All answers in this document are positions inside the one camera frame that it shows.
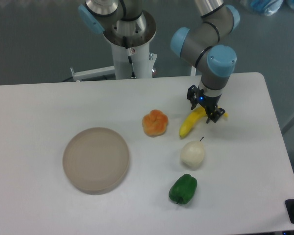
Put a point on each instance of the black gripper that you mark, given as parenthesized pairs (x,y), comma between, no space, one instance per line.
(208,99)

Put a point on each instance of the yellow banana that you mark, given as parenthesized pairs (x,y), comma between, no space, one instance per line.
(191,120)

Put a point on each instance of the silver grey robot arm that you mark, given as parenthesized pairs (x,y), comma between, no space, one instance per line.
(200,47)

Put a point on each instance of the white pear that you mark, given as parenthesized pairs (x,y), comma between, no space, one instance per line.
(192,154)

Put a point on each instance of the orange bread roll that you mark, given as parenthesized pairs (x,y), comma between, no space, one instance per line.
(155,123)

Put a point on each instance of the green bell pepper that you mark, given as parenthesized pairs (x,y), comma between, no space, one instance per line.
(183,189)

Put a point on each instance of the blue plastic bag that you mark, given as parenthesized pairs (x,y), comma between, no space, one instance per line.
(266,7)

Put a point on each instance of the beige round plate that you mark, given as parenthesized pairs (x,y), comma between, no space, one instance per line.
(96,160)

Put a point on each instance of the white frame post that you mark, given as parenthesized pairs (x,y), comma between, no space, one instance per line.
(193,71)

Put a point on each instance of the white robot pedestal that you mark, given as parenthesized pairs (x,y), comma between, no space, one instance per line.
(129,41)

